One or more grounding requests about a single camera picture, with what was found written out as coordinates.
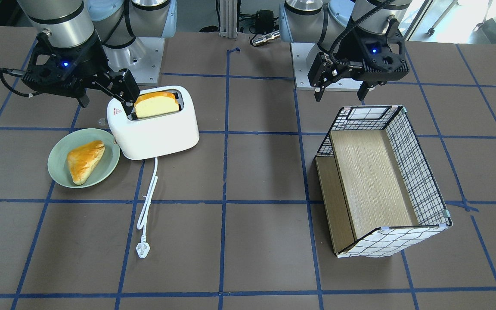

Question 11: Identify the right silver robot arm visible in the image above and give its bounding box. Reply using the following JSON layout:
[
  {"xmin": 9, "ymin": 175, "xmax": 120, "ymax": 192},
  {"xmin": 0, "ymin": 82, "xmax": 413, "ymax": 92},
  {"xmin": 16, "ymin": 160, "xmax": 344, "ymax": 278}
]
[{"xmin": 19, "ymin": 0, "xmax": 177, "ymax": 115}]

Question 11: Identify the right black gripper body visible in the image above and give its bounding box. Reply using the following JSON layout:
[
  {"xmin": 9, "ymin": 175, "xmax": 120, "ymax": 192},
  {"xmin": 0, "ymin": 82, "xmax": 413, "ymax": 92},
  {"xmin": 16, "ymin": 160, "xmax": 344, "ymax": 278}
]
[{"xmin": 21, "ymin": 30, "xmax": 119, "ymax": 100}]

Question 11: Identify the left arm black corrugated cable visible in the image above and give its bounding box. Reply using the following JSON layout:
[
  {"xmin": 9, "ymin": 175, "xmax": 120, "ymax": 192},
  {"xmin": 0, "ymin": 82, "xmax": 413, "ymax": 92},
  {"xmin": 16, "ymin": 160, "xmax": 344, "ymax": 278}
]
[{"xmin": 329, "ymin": 0, "xmax": 397, "ymax": 61}]

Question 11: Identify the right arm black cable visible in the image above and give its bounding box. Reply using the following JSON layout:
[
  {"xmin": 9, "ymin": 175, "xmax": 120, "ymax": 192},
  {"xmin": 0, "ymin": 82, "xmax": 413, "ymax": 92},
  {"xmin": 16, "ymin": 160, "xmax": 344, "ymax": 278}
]
[{"xmin": 0, "ymin": 67, "xmax": 35, "ymax": 98}]

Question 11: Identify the wire grid basket with wood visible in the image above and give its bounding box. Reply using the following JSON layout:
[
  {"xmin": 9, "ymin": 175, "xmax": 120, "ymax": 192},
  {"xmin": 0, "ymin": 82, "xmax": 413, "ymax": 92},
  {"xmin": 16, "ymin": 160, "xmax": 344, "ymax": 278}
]
[{"xmin": 314, "ymin": 105, "xmax": 453, "ymax": 258}]

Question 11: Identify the golden triangular bread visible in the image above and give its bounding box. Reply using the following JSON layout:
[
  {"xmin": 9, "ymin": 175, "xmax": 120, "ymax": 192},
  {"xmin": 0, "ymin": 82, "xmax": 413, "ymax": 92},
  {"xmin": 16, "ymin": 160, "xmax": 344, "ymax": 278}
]
[{"xmin": 66, "ymin": 140, "xmax": 105, "ymax": 185}]

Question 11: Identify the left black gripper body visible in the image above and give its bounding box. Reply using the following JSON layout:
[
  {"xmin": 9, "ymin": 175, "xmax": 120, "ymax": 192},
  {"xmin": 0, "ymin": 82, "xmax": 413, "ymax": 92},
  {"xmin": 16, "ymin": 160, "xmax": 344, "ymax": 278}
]
[{"xmin": 333, "ymin": 29, "xmax": 410, "ymax": 83}]

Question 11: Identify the silver metal connector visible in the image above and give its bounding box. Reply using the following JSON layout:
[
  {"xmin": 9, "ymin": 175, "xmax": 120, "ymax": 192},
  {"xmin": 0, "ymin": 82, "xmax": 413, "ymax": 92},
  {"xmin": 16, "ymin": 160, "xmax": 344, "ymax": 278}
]
[{"xmin": 250, "ymin": 30, "xmax": 281, "ymax": 47}]

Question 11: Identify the white toaster power cable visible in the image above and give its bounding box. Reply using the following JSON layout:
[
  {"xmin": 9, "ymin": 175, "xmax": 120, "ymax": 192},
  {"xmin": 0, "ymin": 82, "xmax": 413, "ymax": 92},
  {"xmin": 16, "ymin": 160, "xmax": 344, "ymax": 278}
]
[{"xmin": 136, "ymin": 157, "xmax": 159, "ymax": 259}]

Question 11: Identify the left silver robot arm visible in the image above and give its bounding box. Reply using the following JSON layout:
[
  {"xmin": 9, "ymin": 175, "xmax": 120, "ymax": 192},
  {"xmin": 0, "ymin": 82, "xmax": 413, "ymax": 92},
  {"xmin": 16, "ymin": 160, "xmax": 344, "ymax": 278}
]
[{"xmin": 279, "ymin": 0, "xmax": 411, "ymax": 101}]

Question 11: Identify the aluminium frame post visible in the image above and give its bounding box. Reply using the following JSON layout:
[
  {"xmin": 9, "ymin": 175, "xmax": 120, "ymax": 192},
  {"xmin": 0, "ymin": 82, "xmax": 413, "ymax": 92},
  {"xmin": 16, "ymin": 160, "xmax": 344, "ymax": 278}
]
[{"xmin": 215, "ymin": 0, "xmax": 240, "ymax": 39}]

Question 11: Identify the toast slice in toaster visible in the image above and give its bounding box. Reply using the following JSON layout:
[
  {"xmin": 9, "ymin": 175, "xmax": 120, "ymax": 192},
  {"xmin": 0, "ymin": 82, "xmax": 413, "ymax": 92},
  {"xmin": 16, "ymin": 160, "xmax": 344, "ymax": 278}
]
[{"xmin": 134, "ymin": 91, "xmax": 180, "ymax": 118}]

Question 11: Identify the white toaster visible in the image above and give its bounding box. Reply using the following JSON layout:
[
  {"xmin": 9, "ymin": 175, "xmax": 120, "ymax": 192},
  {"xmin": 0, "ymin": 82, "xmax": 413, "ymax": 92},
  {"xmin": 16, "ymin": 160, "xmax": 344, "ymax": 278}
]
[{"xmin": 106, "ymin": 86, "xmax": 199, "ymax": 160}]

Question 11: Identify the green plate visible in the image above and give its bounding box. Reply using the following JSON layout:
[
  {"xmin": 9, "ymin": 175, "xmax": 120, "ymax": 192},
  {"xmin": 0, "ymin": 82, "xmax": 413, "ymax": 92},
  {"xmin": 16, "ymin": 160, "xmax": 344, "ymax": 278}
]
[{"xmin": 47, "ymin": 129, "xmax": 120, "ymax": 188}]

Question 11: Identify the black power adapter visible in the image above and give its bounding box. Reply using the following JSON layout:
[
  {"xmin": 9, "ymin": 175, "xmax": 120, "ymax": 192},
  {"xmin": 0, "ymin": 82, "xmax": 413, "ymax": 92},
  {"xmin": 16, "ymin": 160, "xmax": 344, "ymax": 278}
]
[{"xmin": 254, "ymin": 9, "xmax": 274, "ymax": 34}]

